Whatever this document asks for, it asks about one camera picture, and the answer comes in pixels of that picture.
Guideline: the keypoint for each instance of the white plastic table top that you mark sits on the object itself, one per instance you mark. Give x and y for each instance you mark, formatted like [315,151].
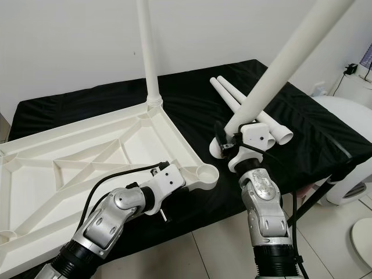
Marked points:
[46,192]

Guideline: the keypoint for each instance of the white plastic floor object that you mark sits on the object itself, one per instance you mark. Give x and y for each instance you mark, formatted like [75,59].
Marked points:
[349,133]

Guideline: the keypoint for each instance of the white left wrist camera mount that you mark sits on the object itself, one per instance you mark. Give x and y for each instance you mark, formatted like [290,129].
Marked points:
[168,180]

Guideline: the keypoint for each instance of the pink stool seat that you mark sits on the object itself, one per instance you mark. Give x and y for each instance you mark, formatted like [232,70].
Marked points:
[308,190]

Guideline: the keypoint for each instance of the black wall plug adapter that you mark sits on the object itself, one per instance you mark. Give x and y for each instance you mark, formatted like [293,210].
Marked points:
[352,68]

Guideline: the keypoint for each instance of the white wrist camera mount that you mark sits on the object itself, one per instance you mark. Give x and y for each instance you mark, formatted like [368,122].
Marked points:
[168,180]
[253,136]

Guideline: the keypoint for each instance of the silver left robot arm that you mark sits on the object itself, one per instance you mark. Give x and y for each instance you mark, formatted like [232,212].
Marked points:
[110,221]

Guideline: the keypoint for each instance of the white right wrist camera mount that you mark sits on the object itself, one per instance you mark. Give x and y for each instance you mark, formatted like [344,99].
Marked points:
[253,136]

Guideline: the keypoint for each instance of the white round flat floor disc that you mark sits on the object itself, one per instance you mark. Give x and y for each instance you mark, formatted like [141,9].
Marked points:
[362,235]

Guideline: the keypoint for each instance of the white plastic table leg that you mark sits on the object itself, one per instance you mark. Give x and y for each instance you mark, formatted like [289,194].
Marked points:
[224,93]
[279,128]
[290,64]
[148,52]

